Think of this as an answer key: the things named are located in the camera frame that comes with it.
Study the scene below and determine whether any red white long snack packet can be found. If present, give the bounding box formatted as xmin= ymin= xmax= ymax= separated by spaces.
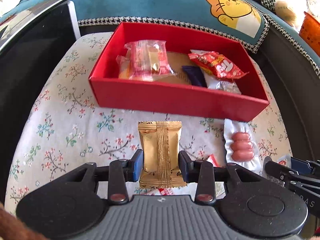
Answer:
xmin=139 ymin=154 xmax=222 ymax=198

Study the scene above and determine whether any white sausage snack packet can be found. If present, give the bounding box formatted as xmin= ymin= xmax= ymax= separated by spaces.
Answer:
xmin=223 ymin=119 xmax=263 ymax=174

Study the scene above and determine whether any beige plush toy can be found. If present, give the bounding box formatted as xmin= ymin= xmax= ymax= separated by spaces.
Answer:
xmin=261 ymin=0 xmax=308 ymax=30

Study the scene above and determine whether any red crinkly snack bag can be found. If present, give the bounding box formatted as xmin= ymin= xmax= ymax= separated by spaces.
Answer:
xmin=188 ymin=51 xmax=248 ymax=82

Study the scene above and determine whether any orange plastic basket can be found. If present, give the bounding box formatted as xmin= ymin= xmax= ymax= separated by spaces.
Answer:
xmin=299 ymin=12 xmax=320 ymax=56

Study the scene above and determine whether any clear orange pastry packet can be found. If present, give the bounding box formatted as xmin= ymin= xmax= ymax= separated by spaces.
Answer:
xmin=116 ymin=55 xmax=132 ymax=80

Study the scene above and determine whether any white spicy gluten snack packet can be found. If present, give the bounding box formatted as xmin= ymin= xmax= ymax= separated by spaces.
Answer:
xmin=203 ymin=72 xmax=241 ymax=95

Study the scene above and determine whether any gold foil snack packet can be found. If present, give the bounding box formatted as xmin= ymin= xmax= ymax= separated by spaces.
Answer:
xmin=138 ymin=121 xmax=186 ymax=189

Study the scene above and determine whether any red cardboard box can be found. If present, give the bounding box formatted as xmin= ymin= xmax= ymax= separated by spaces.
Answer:
xmin=88 ymin=22 xmax=270 ymax=122

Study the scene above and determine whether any clear red pastry packet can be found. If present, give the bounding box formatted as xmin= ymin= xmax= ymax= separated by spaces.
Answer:
xmin=124 ymin=40 xmax=175 ymax=82

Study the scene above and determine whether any dark purple snack packet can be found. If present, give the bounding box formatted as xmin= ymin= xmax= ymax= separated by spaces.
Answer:
xmin=182 ymin=66 xmax=207 ymax=88

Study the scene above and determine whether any teal houndstooth-trimmed sofa cover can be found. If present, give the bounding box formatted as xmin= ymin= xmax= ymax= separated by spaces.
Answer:
xmin=1 ymin=0 xmax=319 ymax=75

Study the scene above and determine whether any black glossy side table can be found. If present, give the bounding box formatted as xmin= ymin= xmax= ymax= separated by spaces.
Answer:
xmin=1 ymin=0 xmax=80 ymax=202

